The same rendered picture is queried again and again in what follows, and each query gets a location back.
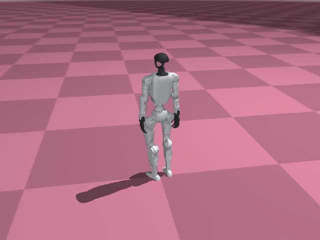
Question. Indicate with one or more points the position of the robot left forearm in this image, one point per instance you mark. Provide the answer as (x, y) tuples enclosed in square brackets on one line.
[(142, 110)]

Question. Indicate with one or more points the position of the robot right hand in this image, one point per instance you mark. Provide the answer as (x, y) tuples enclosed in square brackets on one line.
[(176, 120)]

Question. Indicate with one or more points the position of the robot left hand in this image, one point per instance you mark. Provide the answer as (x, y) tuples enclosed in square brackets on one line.
[(142, 124)]

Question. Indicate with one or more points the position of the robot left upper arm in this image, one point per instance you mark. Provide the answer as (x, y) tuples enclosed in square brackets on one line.
[(146, 81)]

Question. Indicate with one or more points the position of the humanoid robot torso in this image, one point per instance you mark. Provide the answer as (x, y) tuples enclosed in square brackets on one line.
[(160, 92)]

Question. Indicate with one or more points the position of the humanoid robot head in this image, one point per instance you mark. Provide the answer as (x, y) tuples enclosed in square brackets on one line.
[(162, 58)]

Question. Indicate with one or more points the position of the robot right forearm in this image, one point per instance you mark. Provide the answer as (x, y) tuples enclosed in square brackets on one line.
[(176, 104)]

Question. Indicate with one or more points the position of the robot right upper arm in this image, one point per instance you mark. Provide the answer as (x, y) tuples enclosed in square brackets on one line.
[(175, 85)]

